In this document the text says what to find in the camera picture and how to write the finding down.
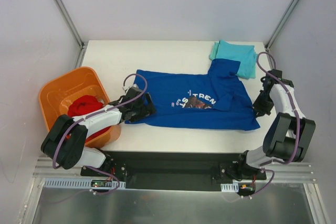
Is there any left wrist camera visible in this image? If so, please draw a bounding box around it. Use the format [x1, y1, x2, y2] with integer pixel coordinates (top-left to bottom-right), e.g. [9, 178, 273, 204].
[123, 84, 138, 92]

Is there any white cable duct left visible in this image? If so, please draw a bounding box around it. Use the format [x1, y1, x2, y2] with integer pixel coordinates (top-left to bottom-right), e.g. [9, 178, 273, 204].
[44, 178, 126, 190]

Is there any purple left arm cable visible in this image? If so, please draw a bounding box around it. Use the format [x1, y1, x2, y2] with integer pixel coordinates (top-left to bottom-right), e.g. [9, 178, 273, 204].
[52, 73, 147, 169]

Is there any aluminium frame post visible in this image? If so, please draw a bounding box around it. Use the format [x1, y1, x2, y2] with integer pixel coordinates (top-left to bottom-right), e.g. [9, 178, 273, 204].
[265, 0, 301, 51]
[54, 0, 86, 49]

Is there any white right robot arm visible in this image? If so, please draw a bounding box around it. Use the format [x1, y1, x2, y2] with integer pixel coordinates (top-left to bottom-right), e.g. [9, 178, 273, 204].
[236, 69, 316, 179]

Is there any left aluminium frame post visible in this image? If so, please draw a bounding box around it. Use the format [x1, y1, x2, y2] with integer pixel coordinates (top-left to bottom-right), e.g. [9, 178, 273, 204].
[54, 0, 86, 49]

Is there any white cable duct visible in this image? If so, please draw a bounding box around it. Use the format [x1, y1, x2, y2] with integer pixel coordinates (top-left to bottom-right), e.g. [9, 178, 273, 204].
[44, 178, 126, 190]
[220, 183, 239, 193]

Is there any aluminium front rail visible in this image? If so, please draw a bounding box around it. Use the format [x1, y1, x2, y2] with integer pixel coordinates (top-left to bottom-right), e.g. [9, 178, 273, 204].
[32, 157, 318, 184]

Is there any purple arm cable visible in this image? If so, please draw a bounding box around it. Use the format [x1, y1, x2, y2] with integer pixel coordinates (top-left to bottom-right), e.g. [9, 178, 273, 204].
[52, 73, 147, 169]
[256, 52, 301, 168]

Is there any blue printed t-shirt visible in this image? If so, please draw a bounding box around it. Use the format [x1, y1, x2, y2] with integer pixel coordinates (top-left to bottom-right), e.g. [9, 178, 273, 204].
[134, 59, 260, 131]

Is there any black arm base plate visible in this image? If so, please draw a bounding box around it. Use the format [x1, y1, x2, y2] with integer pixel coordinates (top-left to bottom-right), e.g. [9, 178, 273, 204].
[80, 152, 267, 192]

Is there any white cable duct right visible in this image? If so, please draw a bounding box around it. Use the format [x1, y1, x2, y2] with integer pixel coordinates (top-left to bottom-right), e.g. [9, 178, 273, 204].
[220, 183, 239, 193]

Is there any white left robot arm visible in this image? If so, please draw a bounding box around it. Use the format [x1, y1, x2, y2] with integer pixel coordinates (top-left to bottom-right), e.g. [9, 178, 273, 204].
[40, 87, 156, 176]

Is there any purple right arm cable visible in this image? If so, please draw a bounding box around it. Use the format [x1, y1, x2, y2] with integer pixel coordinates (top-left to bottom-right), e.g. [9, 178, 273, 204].
[256, 52, 301, 168]

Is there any red t-shirt in basket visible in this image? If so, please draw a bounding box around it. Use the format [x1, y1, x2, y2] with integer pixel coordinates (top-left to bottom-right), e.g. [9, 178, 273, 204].
[67, 94, 112, 135]

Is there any folded teal t-shirt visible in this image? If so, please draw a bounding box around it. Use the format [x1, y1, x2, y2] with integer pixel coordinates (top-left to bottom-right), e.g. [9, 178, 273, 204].
[209, 40, 257, 79]

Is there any right aluminium frame post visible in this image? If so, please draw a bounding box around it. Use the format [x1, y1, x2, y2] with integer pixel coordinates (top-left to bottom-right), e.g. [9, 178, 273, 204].
[265, 0, 301, 51]

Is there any orange plastic basket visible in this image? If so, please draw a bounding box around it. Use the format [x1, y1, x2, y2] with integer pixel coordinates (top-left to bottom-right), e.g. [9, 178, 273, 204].
[38, 67, 121, 148]

